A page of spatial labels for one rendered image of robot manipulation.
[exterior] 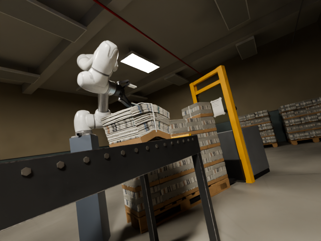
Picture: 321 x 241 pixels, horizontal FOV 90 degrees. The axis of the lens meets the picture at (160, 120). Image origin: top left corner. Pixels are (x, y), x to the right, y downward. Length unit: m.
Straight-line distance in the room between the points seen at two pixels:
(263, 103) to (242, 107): 0.83
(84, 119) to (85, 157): 1.28
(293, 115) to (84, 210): 6.16
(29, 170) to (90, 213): 1.35
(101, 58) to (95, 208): 1.29
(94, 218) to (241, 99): 7.66
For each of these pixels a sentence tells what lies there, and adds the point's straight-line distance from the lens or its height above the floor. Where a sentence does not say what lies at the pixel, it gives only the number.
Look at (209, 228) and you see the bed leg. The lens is 1.23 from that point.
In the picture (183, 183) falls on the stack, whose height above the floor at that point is 0.29.
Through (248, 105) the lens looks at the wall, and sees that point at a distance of 8.33.
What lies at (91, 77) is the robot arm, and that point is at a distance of 0.95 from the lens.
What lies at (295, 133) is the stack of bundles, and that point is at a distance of 6.59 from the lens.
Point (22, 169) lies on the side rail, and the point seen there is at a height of 0.78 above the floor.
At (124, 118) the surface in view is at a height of 0.97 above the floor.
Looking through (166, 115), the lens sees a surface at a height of 0.98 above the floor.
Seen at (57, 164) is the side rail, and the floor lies 0.78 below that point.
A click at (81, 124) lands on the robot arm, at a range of 1.75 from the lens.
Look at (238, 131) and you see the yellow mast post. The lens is 2.69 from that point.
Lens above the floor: 0.78
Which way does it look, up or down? 9 degrees up
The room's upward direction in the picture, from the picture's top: 11 degrees counter-clockwise
